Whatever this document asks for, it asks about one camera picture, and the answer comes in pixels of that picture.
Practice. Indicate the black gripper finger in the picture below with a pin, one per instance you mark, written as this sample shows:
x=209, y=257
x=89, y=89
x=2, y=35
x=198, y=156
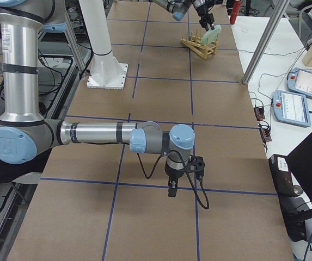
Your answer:
x=212, y=22
x=172, y=187
x=203, y=23

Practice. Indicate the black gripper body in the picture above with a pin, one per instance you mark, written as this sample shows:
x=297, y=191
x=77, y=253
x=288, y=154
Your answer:
x=202, y=13
x=171, y=173

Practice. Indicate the light green plate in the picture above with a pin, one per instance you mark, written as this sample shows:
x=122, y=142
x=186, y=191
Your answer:
x=211, y=35

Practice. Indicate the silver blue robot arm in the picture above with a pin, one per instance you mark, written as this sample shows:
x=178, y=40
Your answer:
x=25, y=133
x=179, y=8

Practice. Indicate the wooden dish rack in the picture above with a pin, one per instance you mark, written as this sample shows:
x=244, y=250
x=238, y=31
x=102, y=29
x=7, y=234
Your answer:
x=193, y=43

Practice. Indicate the red bottle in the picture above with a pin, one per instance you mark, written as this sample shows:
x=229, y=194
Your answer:
x=235, y=11

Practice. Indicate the near orange connector block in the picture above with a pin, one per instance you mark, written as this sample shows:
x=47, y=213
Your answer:
x=265, y=132

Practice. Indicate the orange connector block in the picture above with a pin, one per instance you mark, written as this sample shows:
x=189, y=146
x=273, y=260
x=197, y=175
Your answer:
x=265, y=132
x=259, y=112

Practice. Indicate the far orange connector block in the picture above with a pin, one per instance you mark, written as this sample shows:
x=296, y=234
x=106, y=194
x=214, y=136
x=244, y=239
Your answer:
x=259, y=112

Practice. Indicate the black computer box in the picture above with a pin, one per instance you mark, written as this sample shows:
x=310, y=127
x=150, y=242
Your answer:
x=282, y=179

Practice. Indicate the far teach pendant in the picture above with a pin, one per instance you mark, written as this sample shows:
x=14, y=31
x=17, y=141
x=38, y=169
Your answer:
x=300, y=81

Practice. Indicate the teach pendant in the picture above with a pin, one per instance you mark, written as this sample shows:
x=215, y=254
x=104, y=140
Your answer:
x=291, y=108
x=300, y=81

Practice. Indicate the near teach pendant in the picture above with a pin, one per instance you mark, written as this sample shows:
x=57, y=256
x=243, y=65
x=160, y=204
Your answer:
x=291, y=108

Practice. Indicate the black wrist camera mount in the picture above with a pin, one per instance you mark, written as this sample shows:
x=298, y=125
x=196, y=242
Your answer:
x=195, y=165

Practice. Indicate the aluminium frame post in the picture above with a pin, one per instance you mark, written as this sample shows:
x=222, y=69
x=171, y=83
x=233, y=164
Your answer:
x=264, y=40

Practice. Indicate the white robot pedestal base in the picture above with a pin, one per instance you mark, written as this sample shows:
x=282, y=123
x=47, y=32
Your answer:
x=105, y=72

